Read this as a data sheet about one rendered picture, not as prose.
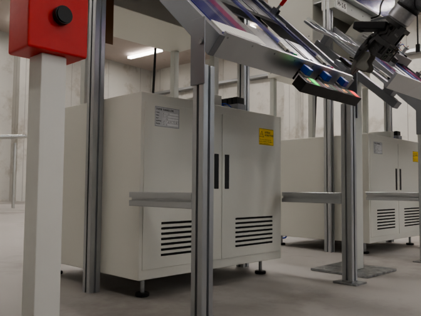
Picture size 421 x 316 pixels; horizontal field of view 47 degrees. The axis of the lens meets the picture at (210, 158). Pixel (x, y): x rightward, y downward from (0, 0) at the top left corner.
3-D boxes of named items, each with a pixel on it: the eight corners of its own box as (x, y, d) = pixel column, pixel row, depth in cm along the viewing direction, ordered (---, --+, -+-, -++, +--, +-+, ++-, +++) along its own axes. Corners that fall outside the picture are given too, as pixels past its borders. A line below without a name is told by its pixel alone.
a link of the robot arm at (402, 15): (392, 0, 150) (403, 7, 156) (383, 13, 152) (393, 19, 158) (410, 12, 146) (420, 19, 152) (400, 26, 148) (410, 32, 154)
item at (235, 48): (341, 93, 174) (353, 76, 171) (213, 56, 127) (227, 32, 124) (338, 91, 175) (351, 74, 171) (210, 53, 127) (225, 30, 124)
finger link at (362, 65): (356, 81, 158) (374, 57, 154) (344, 70, 161) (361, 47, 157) (360, 82, 160) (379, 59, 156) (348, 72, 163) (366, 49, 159)
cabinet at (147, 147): (282, 273, 190) (281, 116, 194) (138, 302, 140) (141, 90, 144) (172, 256, 236) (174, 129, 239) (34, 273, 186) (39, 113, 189)
